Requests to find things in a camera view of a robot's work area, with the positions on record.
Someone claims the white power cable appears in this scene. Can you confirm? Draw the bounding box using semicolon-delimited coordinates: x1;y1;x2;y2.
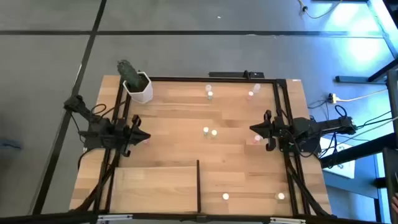
337;88;389;103

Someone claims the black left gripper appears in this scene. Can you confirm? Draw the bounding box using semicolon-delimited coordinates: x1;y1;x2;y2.
116;114;152;158

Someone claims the green cactus plant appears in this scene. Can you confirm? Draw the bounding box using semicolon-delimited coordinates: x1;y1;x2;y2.
116;58;144;90

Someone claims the white paper sheet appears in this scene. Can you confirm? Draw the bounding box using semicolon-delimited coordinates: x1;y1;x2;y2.
320;138;356;180

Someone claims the silver aluminium bracket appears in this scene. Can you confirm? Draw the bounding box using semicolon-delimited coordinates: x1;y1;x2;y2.
97;214;134;222
269;217;307;224

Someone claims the black power cable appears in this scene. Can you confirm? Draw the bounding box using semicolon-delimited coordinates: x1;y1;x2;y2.
356;110;398;130

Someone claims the beige cable with black plug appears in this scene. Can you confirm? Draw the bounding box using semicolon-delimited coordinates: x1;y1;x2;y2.
297;0;343;19

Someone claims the white hexagonal plant pot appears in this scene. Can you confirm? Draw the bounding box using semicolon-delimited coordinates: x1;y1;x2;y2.
122;72;154;105

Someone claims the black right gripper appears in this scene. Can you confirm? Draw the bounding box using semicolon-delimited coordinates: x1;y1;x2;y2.
249;110;294;152

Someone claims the black desk leg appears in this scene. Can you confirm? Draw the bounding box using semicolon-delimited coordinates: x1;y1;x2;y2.
335;58;398;84

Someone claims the black metal beam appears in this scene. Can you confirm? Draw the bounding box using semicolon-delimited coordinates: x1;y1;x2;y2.
320;133;398;169

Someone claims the black shelf post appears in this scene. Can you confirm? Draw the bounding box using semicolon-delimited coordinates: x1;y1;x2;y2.
196;159;202;214

